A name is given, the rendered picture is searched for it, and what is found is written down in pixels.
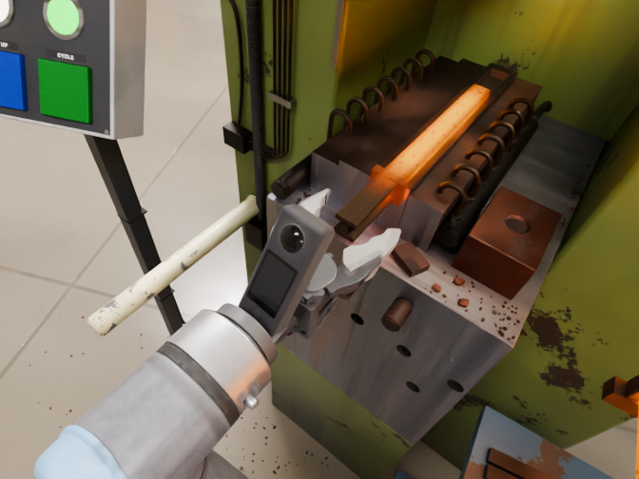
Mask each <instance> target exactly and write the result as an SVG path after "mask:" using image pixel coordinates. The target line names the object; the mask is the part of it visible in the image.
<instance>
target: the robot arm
mask: <svg viewBox="0 0 639 479"><path fill-rule="evenodd" d="M330 193H331V190H330V189H324V190H322V191H320V192H318V193H316V194H314V195H312V196H310V197H309V198H307V199H305V200H304V201H302V202H301V203H299V204H295V205H286V206H284V207H283V208H282V210H281V213H280V215H279V217H278V219H277V221H276V223H275V224H274V226H273V228H272V230H271V232H270V237H269V239H268V241H267V243H266V244H265V247H264V249H263V251H262V253H261V257H260V259H259V261H258V263H257V265H256V268H255V270H254V272H253V274H252V276H251V279H250V280H249V282H248V284H247V286H246V289H245V291H244V293H243V295H242V299H241V301H240V303H239V305H238V306H236V305H234V304H231V303H225V304H224V305H222V306H221V307H220V308H219V309H218V310H217V311H213V310H210V309H202V310H200V312H199V313H197V314H196V315H195V316H193V317H192V318H191V319H190V320H189V321H188V322H187V323H186V324H185V325H184V326H183V327H182V328H181V329H180V330H178V331H177V332H176V333H175V334H174V335H173V336H171V337H170V338H169V339H168V340H167V341H166V342H165V344H164V345H163V346H162V347H161V348H160V349H158V350H157V351H156V352H155V353H154V354H152V355H151V356H150V357H149V358H148V359H147V360H146V361H144V362H143V363H142V364H141V365H140V366H139V367H138V368H137V369H136V370H134V371H133V372H132V373H131V374H130V375H129V376H128V377H126V378H125V379H124V380H123V381H122V382H121V383H120V384H119V385H117V386H116V387H115V388H114V389H113V390H112V391H111V392H110V393H108V394H107V395H106V396H105V397H104V398H103V399H102V400H100V401H99V402H98V403H97V404H96V405H95V406H94V407H93V408H91V409H90V410H89V411H88V412H87V413H86V414H85V415H84V416H82V417H81V418H80V419H79V420H78V421H77V422H76V423H75V424H73V425H70V426H67V427H66V428H65V429H64V430H63V431H62V432H61V433H60V435H59V438H58V439H57V440H56V441H55V442H54V443H53V444H52V445H51V446H50V447H49V448H47V449H46V450H45V451H44V452H43V453H42V454H41V455H40V456H39V458H38V459H37V461H36V463H35V466H34V477H35V479H248V478H247V477H246V476H245V475H244V474H242V473H241V472H240V471H239V470H237V469H236V468H235V467H234V466H232V465H231V464H230V463H229V462H228V461H226V460H225V459H224V458H223V457H222V456H220V455H219V454H218V453H217V452H216V451H214V450H213V448H214V447H215V446H216V445H217V444H218V442H219V441H220V440H221V439H222V438H223V436H224V435H225V434H226V433H227V432H228V431H229V429H230V428H231V427H232V426H233V425H234V424H235V422H236V421H237V420H238V419H239V417H240V415H241V414H242V413H243V411H244V410H245V409H246V407H248V408H249V409H251V410H253V409H255V408H256V407H257V406H258V404H259V399H258V398H257V397H256V396H257V395H259V393H260V392H261V391H262V390H263V388H264V387H265V386H266V385H267V384H268V383H269V381H270V380H271V377H272V374H271V370H270V367H269V366H270V365H271V364H272V363H273V362H274V361H275V359H276V358H277V357H278V350H277V347H276V346H277V345H278V344H279V343H280V342H281V341H282V340H283V339H284V338H285V336H286V335H291V334H293V333H294V332H297V333H299V334H300V335H302V336H303V337H304V338H306V339H307V340H308V339H309V338H310V337H311V335H312V334H313V333H314V332H315V331H316V330H317V329H318V327H319V326H320V325H321V324H322V322H323V321H324V320H325V319H326V318H327V317H328V316H329V315H330V314H331V313H332V312H333V310H334V309H335V308H336V304H337V299H338V295H339V294H349V293H351V292H353V291H355V290H356V289H357V288H358V287H359V286H360V285H362V284H363V283H364V282H365V281H367V280H369V279H370V278H372V277H373V276H374V275H375V273H376V272H377V270H378V267H379V266H380V264H381V263H382V262H383V261H384V260H385V259H386V258H387V257H388V256H389V255H390V254H391V252H392V251H393V250H394V248H395V247H396V245H397V242H398V239H399V236H400V233H401V230H400V229H399V228H386V230H385V232H384V233H383V234H382V235H380V236H376V237H372V238H371V239H370V240H369V241H368V242H367V243H364V244H362V245H352V246H349V247H347V248H345V249H344V250H343V254H342V259H341V265H340V266H339V267H338V268H337V266H336V264H335V263H334V261H333V256H334V255H333V254H331V253H329V254H325V252H326V250H327V248H328V246H329V244H330V243H331V241H332V239H333V237H334V235H335V230H334V228H333V227H331V226H330V225H329V224H327V223H326V222H324V221H323V220H321V219H319V218H318V216H319V215H320V209H321V208H322V207H323V206H324V205H325V204H326V203H327V200H328V198H329V195H330ZM327 311H328V312H327ZM326 312H327V313H326ZM325 313H326V314H325ZM317 323H318V324H317ZM297 325H298V326H299V327H298V326H297ZM300 328H302V329H303V330H301V329H300ZM289 332H290V333H289ZM288 333H289V334H288Z"/></svg>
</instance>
